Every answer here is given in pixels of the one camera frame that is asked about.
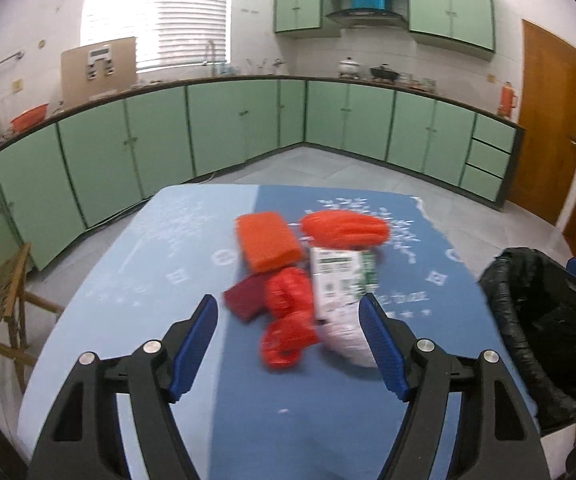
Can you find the orange plastic basin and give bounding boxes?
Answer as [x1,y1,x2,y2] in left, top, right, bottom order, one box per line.
[9,104,50,133]

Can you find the green wall cabinets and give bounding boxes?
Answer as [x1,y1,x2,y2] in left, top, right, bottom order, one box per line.
[273,0,497,53]

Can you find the green kitchen base cabinets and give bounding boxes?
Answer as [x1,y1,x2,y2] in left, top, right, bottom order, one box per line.
[0,76,479,273]

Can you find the orange thermos flask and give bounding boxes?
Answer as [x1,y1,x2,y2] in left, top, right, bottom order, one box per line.
[498,81,519,118]

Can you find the metal kitchen faucet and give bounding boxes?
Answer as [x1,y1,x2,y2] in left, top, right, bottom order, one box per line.
[203,40,219,77]

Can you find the white window blinds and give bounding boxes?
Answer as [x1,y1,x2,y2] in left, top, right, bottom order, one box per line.
[80,0,231,73]

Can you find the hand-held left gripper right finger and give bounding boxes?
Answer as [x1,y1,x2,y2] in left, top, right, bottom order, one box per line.
[359,294,551,480]

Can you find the red plastic bag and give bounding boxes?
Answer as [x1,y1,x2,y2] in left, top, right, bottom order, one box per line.
[259,266,321,372]

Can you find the green drawer stack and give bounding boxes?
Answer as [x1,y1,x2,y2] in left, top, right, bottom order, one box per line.
[459,112,519,203]

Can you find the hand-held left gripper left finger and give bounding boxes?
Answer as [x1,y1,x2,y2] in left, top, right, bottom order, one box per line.
[28,294,219,480]

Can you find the white green-printed packaging bag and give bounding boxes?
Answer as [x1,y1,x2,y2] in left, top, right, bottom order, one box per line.
[309,245,385,367]

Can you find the cardboard box on counter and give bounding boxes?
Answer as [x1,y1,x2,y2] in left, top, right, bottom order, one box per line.
[60,36,138,106]

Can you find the orange foam net sleeve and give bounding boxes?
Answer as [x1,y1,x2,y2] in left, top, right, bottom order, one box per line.
[299,210,391,251]

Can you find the orange sponge block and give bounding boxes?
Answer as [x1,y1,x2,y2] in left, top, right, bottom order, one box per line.
[235,211,303,275]

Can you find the black wok with lid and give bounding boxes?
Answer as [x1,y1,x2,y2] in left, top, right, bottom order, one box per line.
[369,64,400,82]

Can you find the range hood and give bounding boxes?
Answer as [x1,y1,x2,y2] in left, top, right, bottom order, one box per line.
[324,7,409,30]

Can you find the light blue tablecloth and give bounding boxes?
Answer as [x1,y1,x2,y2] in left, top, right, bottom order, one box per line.
[17,184,264,480]

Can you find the dark blue printed tablecloth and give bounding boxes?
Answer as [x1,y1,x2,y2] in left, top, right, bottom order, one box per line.
[208,184,541,480]

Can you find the black bin with bag liner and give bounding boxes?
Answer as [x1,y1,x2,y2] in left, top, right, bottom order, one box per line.
[477,246,576,433]

